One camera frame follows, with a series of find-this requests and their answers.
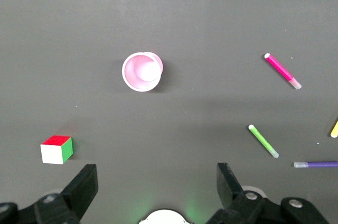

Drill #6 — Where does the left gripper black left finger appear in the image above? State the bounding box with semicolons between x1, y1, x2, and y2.
0;164;99;224

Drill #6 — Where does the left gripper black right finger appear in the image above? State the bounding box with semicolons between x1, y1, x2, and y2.
205;162;330;224

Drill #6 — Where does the pink marker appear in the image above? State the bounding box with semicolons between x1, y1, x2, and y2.
264;53;302;90

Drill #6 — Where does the multicoloured puzzle cube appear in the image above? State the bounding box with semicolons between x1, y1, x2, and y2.
40;135;73;165

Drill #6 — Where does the green marker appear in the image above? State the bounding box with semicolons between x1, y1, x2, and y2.
248;124;279;159

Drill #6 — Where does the purple marker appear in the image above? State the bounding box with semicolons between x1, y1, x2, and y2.
293;161;338;169

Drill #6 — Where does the pink plastic cup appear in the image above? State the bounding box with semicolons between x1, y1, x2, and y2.
121;51;164;92

